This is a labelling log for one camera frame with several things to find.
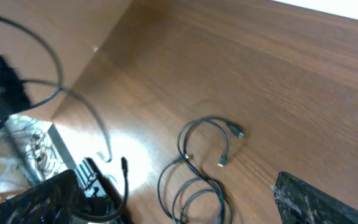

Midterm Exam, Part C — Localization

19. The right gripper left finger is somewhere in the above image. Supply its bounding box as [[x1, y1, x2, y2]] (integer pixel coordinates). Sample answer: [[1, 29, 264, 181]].
[[0, 170, 81, 224]]

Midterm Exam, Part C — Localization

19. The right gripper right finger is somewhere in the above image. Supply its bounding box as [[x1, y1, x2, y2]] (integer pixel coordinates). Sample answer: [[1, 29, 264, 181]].
[[272, 172, 358, 224]]

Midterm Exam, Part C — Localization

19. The black USB cable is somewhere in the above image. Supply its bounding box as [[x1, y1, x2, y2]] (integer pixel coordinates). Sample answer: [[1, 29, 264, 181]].
[[157, 116, 246, 224]]

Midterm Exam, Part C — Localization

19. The black aluminium mounting rail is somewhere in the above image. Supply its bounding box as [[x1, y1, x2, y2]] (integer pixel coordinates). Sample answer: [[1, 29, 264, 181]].
[[47, 123, 130, 224]]

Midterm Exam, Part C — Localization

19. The right camera cable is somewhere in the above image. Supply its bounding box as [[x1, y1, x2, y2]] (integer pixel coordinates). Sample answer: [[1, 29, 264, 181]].
[[0, 11, 114, 163]]

